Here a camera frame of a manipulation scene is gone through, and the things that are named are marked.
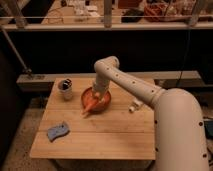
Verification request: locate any white cup with dark item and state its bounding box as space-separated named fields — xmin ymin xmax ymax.
xmin=58 ymin=79 xmax=72 ymax=100

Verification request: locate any wooden table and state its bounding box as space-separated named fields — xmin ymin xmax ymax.
xmin=30 ymin=78 xmax=155 ymax=160

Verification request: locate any white plastic bottle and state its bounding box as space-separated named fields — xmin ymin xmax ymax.
xmin=129 ymin=99 xmax=143 ymax=113

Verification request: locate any metal rail post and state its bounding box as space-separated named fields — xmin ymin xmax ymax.
xmin=0 ymin=26 xmax=33 ymax=79

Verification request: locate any orange ceramic bowl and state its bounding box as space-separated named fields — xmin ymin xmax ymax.
xmin=81 ymin=87 xmax=111 ymax=113

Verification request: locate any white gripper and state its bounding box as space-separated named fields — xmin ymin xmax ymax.
xmin=82 ymin=82 xmax=108 ymax=116

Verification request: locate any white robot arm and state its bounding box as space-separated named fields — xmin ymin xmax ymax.
xmin=84 ymin=56 xmax=210 ymax=171

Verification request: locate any blue sponge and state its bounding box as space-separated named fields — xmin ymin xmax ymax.
xmin=47 ymin=122 xmax=70 ymax=142

